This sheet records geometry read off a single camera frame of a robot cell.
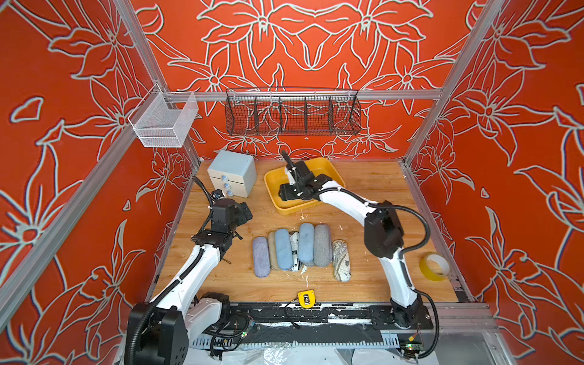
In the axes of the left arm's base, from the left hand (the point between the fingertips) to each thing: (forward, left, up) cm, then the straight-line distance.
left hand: (237, 206), depth 85 cm
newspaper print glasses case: (-7, -23, -11) cm, 26 cm away
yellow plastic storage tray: (+26, -12, -11) cm, 31 cm away
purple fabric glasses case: (-13, -10, -13) cm, 21 cm away
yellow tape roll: (-15, -71, -12) cm, 73 cm away
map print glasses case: (-14, -40, -11) cm, 44 cm away
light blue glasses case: (-12, -19, -9) cm, 24 cm away
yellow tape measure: (-27, -28, -13) cm, 41 cm away
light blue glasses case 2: (-10, -27, -8) cm, 30 cm away
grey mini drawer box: (+17, +5, 0) cm, 17 cm away
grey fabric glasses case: (-13, -33, -9) cm, 37 cm away
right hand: (+13, -18, -2) cm, 22 cm away
